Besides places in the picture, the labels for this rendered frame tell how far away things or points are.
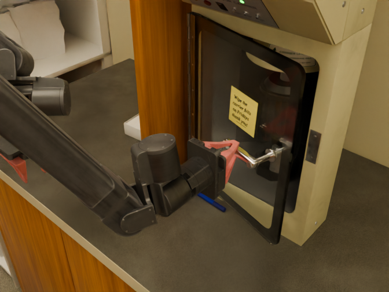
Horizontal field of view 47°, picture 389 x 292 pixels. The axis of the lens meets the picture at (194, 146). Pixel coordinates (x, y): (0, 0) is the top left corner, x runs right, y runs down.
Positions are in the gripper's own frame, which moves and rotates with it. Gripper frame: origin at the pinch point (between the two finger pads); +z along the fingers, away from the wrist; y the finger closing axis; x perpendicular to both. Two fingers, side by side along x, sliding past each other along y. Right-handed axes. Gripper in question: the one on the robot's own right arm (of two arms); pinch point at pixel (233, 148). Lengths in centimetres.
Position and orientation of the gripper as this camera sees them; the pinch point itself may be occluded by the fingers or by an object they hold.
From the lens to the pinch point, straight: 83.6
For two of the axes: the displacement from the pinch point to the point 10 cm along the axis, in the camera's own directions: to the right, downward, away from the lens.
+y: -0.1, -8.1, -5.8
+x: -7.4, -3.9, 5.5
